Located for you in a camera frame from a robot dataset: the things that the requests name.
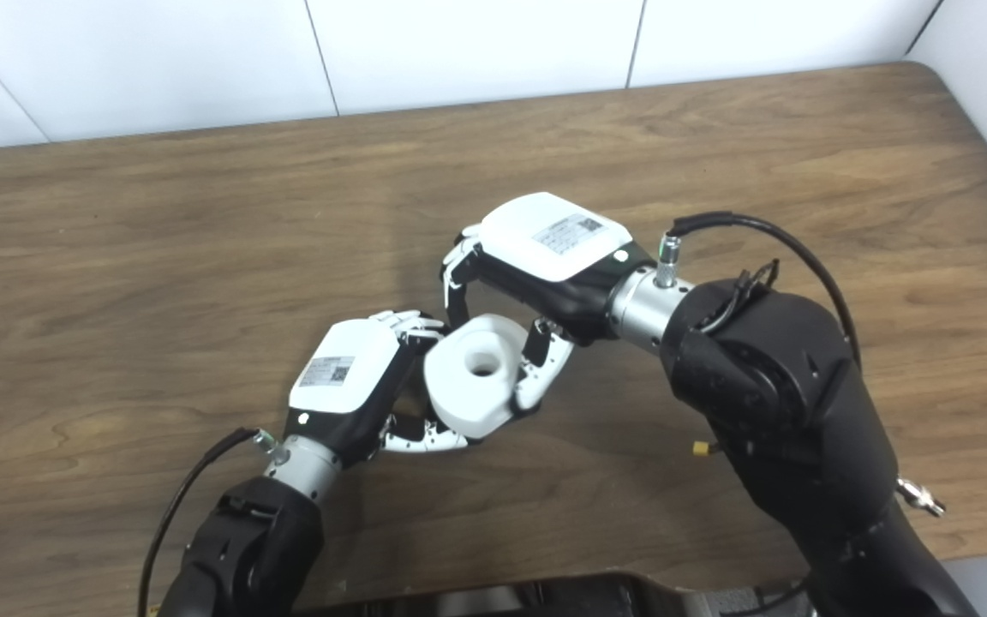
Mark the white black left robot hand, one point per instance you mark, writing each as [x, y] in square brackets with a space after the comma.
[343, 377]

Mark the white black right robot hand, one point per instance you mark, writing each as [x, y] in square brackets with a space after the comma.
[545, 240]

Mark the black robot torso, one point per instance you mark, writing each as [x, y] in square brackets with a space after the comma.
[545, 600]

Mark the round white piece with holes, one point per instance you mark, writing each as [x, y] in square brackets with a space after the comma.
[459, 394]

